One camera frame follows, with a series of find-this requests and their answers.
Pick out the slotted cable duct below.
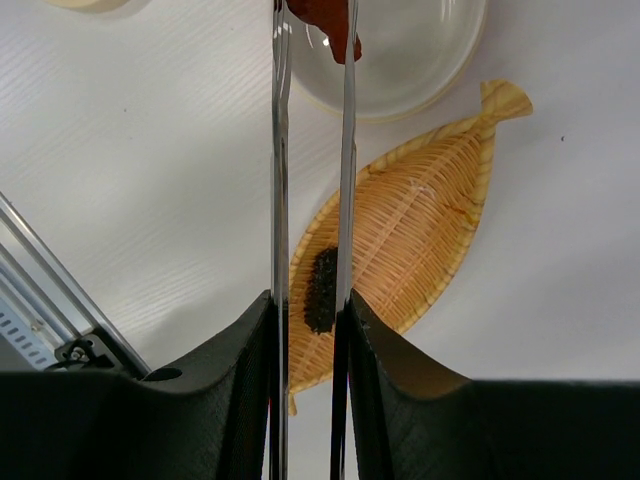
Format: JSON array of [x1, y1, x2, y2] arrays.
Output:
[[1, 300, 55, 370]]

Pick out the red sausage piece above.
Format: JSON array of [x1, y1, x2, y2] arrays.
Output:
[[287, 0, 350, 65]]

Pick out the aluminium mounting rail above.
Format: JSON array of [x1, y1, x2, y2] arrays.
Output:
[[1, 197, 135, 355]]

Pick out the pink lunch bowl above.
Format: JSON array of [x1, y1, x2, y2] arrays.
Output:
[[290, 0, 489, 122]]

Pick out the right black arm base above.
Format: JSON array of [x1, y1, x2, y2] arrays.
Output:
[[45, 327, 151, 380]]

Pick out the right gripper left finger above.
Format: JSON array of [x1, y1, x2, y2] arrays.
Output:
[[1, 293, 270, 479]]

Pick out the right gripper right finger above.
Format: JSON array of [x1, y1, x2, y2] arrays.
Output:
[[349, 295, 639, 479]]

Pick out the metal tongs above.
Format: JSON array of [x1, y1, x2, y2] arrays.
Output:
[[269, 1, 358, 479]]

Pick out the yellow lunch bowl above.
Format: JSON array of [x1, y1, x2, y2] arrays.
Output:
[[45, 0, 149, 13]]

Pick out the boat-shaped woven basket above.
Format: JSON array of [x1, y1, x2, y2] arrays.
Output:
[[289, 79, 533, 396]]

